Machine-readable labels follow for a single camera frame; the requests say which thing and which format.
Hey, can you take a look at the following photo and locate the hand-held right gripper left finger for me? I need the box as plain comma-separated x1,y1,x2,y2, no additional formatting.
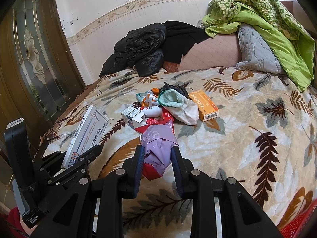
31,145,145,238

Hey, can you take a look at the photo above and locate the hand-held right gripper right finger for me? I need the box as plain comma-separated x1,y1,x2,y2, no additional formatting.
170,146,283,238

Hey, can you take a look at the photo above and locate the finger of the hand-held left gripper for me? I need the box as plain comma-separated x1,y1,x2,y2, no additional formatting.
48,145,102,187
33,136,65,170

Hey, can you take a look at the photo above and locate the purple plastic bag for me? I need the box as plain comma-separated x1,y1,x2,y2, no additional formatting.
141,123,179,176

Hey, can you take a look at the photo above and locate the long white medicine box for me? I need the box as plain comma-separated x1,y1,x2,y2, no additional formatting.
61,105,107,168

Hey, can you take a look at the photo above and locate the person's left forearm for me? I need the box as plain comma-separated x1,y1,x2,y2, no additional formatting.
6,207,32,236

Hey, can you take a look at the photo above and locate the red plastic bag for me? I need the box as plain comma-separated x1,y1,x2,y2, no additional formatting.
135,117,177,180

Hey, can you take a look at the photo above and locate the small white carton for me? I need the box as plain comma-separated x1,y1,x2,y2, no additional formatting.
120,106,145,129

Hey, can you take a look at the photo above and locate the white sock with green cuff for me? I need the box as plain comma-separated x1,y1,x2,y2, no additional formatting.
158,90,200,126

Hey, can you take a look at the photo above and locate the white plastic bottle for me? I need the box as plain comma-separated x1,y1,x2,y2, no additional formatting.
139,105,163,118

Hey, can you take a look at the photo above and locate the brown bed sheet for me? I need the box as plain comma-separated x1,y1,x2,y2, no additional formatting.
59,84,99,119

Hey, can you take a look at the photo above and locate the leaf print blanket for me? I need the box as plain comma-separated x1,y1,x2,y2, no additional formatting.
41,66,317,231

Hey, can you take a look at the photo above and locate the orange medicine box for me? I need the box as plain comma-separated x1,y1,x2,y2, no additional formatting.
189,89,220,122

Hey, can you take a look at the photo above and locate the orange white snack wrapper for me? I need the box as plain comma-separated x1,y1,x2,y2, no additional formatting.
136,89,164,108

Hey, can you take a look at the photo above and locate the black plastic bag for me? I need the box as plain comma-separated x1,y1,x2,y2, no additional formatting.
160,82,190,99

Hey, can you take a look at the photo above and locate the wooden door with glass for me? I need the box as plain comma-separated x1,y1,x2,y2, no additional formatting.
0,0,86,139

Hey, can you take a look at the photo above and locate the black puffer jacket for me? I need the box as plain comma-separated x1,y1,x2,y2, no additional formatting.
99,23,167,77

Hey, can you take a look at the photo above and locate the black cloth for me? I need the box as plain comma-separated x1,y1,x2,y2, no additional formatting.
162,20,211,63

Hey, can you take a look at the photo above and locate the red plastic basket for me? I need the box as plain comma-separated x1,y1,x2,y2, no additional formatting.
277,198,316,236

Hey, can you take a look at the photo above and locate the grey quilted pillow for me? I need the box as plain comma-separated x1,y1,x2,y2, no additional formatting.
235,23,288,75

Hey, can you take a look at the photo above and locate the green patterned quilt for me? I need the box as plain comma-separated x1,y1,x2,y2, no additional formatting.
202,0,316,92

